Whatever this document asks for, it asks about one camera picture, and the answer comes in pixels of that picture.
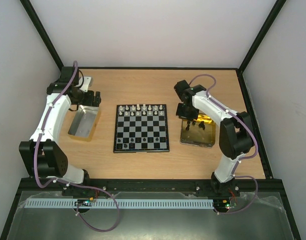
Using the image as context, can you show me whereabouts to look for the black rook piece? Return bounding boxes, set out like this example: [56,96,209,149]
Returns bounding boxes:
[116,143,123,149]

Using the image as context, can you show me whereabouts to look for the gold tin with black pieces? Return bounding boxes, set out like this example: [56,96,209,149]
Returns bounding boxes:
[179,114,216,148]

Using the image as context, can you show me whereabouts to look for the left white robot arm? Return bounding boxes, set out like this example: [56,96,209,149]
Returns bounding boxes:
[18,61,101,188]

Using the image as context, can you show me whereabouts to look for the silver gold tin lid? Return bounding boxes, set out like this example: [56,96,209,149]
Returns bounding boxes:
[68,105,101,142]

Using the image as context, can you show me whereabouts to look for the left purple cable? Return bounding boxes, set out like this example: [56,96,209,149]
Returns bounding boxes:
[33,60,121,231]

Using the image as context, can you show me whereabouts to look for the white slotted cable duct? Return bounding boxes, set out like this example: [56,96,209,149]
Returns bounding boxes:
[24,198,214,210]

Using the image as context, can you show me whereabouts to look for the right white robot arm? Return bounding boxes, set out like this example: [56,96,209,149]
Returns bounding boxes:
[174,80,259,196]

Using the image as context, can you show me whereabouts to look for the black aluminium frame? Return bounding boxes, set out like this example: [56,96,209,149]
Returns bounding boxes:
[0,0,301,240]

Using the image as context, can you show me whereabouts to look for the black silver chess board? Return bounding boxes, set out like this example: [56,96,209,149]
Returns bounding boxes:
[113,103,170,154]

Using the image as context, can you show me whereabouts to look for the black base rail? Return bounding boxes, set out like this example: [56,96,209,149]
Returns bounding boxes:
[18,177,284,196]

